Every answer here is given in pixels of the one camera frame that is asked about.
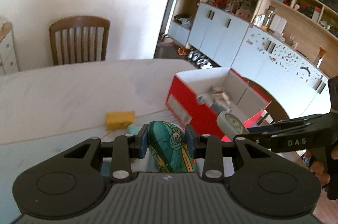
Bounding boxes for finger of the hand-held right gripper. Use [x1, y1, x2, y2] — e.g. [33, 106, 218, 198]
[247, 113, 330, 135]
[234, 133, 275, 147]

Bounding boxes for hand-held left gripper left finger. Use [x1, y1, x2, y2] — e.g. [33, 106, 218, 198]
[60, 124, 149, 183]

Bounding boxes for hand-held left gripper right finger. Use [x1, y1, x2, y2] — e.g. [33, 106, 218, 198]
[185, 125, 289, 183]

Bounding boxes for teal patterned pouch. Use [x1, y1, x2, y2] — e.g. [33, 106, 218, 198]
[147, 121, 197, 173]

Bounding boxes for grey round case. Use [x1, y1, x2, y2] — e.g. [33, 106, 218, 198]
[217, 111, 249, 139]

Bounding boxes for yellow sponge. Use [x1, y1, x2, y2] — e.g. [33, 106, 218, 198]
[105, 111, 135, 130]

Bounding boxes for red white cardboard box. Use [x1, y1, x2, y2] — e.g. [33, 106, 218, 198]
[166, 67, 272, 144]

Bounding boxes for silver foil packet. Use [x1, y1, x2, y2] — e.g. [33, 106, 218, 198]
[209, 86, 233, 109]

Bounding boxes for grey sneakers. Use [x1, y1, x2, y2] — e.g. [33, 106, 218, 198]
[188, 51, 213, 68]

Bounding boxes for glass storage jar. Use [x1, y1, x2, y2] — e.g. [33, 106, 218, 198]
[261, 8, 275, 30]

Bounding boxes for wooden toy house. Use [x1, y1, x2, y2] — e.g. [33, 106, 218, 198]
[236, 7, 253, 21]

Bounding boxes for dark door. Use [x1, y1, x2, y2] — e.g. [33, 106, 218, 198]
[153, 0, 192, 59]

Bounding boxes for white wooden sideboard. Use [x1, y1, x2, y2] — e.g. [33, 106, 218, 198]
[0, 22, 20, 76]

